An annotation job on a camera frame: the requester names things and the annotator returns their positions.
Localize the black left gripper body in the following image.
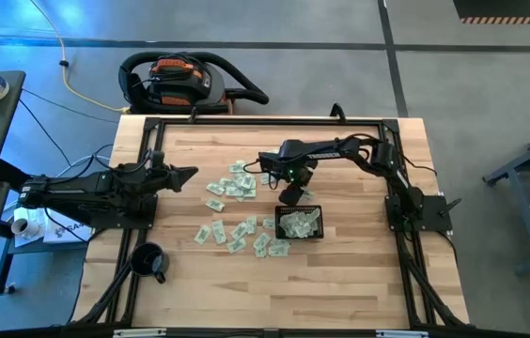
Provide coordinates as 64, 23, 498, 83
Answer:
141, 163, 175, 196

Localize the thin black floor cable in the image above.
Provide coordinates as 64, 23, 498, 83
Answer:
23, 87, 120, 124

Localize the black orange shop vacuum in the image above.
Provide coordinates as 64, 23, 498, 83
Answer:
117, 50, 270, 115

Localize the black plastic slotted basket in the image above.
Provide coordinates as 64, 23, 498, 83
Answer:
274, 204, 325, 240

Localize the black desk support bar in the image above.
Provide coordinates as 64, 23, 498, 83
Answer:
0, 158, 31, 192

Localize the black hazard-striped floor mat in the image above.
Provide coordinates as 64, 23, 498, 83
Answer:
452, 0, 530, 25

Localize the silver frame bracket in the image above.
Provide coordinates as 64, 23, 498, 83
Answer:
112, 328, 167, 338
375, 330, 430, 338

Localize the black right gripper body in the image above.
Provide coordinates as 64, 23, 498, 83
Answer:
277, 159, 319, 190

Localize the yellow power cable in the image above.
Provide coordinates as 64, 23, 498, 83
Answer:
28, 0, 131, 114

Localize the black mug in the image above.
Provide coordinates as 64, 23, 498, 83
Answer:
128, 241, 171, 285

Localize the white printed paper sheet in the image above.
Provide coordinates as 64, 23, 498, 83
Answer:
41, 213, 93, 245

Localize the white tape roll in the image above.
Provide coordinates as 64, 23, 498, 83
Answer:
9, 217, 40, 239

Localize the white floor cable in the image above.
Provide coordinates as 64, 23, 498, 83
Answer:
51, 153, 115, 185

